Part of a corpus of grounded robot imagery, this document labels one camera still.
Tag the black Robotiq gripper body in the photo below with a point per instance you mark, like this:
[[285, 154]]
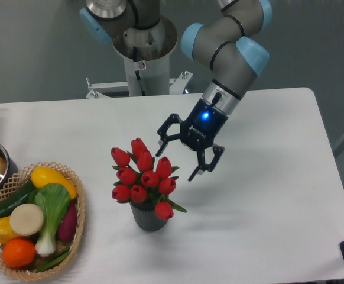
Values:
[[200, 128]]

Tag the red tulip bouquet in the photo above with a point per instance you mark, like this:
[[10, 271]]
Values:
[[142, 181]]

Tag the dark grey ribbed vase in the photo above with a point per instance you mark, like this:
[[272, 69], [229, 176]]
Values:
[[145, 217]]

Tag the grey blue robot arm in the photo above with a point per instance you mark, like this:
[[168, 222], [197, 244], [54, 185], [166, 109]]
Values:
[[225, 47]]

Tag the green bok choy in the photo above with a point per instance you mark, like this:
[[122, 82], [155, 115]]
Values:
[[53, 199]]

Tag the yellow squash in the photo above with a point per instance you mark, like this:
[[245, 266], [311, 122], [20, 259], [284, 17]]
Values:
[[42, 176]]

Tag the purple sweet potato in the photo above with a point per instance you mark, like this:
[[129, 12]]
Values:
[[67, 227]]

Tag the green cucumber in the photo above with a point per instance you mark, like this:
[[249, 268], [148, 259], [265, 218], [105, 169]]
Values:
[[16, 199]]

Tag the beige round bun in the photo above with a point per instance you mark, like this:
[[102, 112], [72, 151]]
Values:
[[26, 219]]

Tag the green bean pods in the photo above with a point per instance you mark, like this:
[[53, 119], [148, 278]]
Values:
[[54, 261]]

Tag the orange fruit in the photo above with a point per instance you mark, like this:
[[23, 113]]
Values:
[[18, 252]]

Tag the yellow bell pepper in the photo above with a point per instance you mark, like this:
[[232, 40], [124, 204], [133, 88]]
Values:
[[6, 232]]

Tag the woven wicker basket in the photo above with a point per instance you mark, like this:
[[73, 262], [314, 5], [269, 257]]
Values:
[[15, 182]]

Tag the white metal base frame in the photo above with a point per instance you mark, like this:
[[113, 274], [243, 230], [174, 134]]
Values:
[[179, 85]]

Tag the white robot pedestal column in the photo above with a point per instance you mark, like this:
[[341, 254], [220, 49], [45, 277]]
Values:
[[146, 55]]

